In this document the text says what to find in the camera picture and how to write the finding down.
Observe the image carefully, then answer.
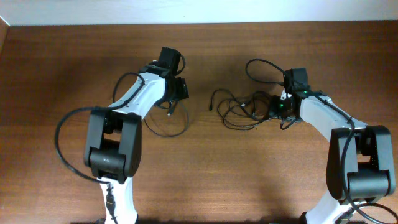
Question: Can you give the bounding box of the black usb cable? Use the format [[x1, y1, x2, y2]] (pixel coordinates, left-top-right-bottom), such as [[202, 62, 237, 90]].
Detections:
[[208, 88, 274, 131], [142, 99, 190, 138]]

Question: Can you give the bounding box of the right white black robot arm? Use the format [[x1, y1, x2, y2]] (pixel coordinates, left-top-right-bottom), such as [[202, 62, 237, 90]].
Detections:
[[268, 68, 396, 223]]

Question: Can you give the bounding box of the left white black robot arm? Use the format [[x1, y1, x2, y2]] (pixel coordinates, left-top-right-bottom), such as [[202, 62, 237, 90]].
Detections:
[[84, 47, 189, 223]]

